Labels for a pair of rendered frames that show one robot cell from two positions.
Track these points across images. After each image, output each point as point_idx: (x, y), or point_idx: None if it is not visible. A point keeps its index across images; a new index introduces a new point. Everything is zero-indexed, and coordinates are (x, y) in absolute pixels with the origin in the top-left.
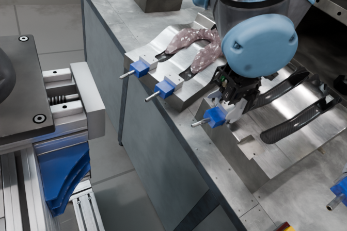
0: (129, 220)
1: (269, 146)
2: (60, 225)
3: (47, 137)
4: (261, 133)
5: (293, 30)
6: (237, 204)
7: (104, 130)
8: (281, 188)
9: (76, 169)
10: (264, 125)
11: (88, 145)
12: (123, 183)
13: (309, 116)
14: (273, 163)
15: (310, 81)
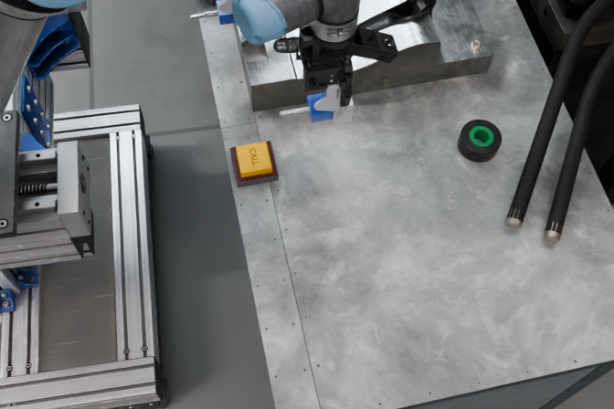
0: (202, 198)
1: (278, 55)
2: (89, 161)
3: None
4: (280, 39)
5: None
6: (227, 116)
7: (82, 3)
8: (298, 115)
9: (58, 40)
10: (294, 31)
11: (68, 16)
12: (208, 142)
13: (372, 29)
14: (269, 72)
15: None
